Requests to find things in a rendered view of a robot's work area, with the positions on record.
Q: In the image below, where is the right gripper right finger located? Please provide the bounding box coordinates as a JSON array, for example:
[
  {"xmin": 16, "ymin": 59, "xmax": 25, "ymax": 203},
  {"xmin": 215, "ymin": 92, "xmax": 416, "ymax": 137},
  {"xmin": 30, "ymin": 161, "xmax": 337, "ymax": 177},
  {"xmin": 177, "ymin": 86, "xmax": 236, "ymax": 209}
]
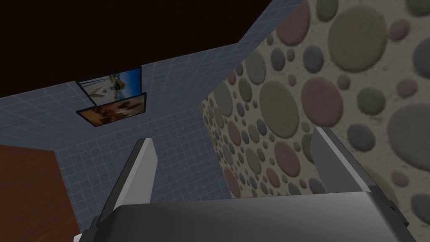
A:
[{"xmin": 309, "ymin": 126, "xmax": 377, "ymax": 195}]

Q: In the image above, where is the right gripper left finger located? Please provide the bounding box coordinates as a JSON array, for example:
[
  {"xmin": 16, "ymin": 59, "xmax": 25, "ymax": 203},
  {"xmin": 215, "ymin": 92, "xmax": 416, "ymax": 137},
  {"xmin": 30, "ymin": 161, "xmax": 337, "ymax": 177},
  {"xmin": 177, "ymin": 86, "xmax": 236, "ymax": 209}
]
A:
[{"xmin": 99, "ymin": 137, "xmax": 158, "ymax": 222}]

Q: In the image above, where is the orange framed wall picture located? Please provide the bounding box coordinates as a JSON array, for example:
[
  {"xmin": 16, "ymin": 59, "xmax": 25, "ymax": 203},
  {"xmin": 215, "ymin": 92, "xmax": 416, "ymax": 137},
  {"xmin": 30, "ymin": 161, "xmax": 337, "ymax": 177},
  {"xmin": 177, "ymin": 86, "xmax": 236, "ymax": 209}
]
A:
[{"xmin": 76, "ymin": 92, "xmax": 147, "ymax": 128}]

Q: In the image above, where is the blue framed wall picture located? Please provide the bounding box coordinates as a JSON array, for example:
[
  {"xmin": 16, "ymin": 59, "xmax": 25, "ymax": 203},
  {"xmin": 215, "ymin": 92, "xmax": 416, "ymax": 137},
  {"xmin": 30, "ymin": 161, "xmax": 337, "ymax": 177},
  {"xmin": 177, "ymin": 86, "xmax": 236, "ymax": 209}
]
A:
[{"xmin": 76, "ymin": 68, "xmax": 142, "ymax": 106}]

